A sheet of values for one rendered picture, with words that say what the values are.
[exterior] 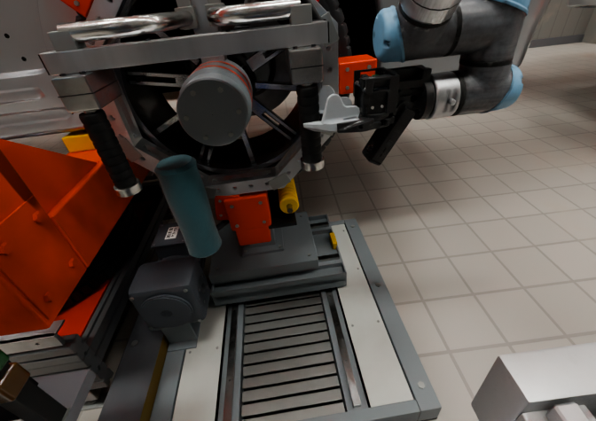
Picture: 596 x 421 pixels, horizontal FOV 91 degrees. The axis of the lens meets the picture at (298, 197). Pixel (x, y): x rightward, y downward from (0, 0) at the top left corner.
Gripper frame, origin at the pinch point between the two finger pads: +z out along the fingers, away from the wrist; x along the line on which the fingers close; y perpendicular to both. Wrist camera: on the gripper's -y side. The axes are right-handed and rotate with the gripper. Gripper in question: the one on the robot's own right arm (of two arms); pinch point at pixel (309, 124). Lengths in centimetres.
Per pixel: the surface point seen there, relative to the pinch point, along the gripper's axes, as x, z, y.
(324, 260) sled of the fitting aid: -29, -6, -66
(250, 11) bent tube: -1.7, 7.2, 17.2
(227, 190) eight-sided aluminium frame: -20.5, 21.3, -23.1
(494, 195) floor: -75, -111, -83
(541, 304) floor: -8, -82, -83
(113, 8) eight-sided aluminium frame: -20.4, 32.9, 19.7
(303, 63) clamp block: 1.5, 0.5, 10.1
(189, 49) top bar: -1.5, 17.0, 13.4
